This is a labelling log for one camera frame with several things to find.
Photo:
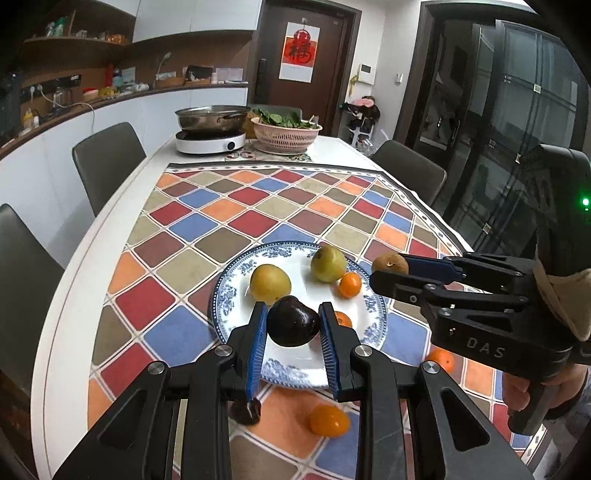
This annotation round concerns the blue patterned white plate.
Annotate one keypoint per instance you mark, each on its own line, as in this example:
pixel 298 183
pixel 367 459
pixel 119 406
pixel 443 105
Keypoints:
pixel 300 287

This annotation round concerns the small yellow bottle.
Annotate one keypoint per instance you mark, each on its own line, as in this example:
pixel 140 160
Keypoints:
pixel 28 118

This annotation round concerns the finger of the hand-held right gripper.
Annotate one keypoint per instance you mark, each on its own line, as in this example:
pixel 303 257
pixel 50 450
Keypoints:
pixel 429 266
pixel 392 284

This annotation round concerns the white lower cabinets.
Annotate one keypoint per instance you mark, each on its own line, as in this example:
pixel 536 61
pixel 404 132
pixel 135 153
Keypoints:
pixel 115 110

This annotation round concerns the red and white wall poster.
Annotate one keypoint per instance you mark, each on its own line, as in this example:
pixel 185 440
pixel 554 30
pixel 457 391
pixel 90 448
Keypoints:
pixel 299 50

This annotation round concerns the colourful checked tablecloth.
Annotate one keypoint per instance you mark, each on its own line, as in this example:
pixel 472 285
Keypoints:
pixel 207 221

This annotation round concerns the white induction cooker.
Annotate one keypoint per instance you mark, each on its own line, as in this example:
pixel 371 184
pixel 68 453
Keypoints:
pixel 210 142

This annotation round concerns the white wall intercom panel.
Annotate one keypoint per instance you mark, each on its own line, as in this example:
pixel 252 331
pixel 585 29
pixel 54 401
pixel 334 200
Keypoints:
pixel 366 74

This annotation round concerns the small brown round fruit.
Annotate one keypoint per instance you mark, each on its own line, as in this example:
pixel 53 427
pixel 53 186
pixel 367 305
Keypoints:
pixel 389 263

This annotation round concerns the white upper cabinets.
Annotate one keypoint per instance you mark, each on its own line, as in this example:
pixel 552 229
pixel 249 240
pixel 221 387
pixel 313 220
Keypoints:
pixel 198 18

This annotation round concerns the grey dining chair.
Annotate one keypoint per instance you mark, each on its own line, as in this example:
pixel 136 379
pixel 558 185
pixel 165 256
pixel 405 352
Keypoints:
pixel 408 170
pixel 23 295
pixel 108 161

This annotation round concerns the glass kettle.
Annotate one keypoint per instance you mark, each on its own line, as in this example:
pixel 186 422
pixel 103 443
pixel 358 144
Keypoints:
pixel 59 98

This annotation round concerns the silver kitchen faucet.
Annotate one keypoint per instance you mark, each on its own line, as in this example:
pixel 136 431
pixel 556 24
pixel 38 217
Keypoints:
pixel 162 62

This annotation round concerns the person's right hand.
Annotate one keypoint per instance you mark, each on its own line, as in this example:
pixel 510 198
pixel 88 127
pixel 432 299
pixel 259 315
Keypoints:
pixel 517 387

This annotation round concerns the white cabinets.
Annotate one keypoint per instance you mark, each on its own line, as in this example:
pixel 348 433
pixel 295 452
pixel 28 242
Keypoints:
pixel 198 18
pixel 115 110

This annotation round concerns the black water dispenser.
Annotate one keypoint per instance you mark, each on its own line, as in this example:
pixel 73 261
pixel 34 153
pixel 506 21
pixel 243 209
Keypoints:
pixel 9 106

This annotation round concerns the dark brown door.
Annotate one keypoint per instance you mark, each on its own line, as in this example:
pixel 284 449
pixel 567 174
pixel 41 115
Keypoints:
pixel 332 69

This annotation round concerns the small orange mandarin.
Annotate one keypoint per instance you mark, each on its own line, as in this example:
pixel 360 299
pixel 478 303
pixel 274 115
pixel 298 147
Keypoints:
pixel 349 285

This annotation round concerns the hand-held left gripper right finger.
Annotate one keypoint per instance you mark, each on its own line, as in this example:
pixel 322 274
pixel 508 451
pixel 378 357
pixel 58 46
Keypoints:
pixel 330 350

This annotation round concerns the black framed glass door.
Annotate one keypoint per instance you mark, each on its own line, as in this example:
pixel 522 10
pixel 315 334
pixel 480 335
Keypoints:
pixel 498 115

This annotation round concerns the pink plastic colander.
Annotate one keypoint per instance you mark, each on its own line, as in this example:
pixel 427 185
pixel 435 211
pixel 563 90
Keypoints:
pixel 285 136

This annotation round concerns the yellow pear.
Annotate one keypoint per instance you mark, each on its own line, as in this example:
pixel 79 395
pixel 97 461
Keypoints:
pixel 270 281

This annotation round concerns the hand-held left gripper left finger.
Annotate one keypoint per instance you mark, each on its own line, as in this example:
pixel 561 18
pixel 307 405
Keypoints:
pixel 256 350

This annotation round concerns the dark purple plum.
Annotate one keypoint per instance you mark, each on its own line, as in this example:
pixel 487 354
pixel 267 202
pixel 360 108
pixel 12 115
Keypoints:
pixel 246 413
pixel 293 321

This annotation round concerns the steel cooking pan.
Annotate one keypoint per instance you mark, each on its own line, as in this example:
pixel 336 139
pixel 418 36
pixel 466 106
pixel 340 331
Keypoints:
pixel 212 117

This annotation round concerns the person's right forearm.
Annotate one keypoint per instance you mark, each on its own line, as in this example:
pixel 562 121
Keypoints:
pixel 565 295

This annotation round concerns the green leafy vegetables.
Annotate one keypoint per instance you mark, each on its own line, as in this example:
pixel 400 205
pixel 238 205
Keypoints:
pixel 281 117

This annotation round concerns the green apple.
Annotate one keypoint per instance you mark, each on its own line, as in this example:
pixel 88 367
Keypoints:
pixel 328 264

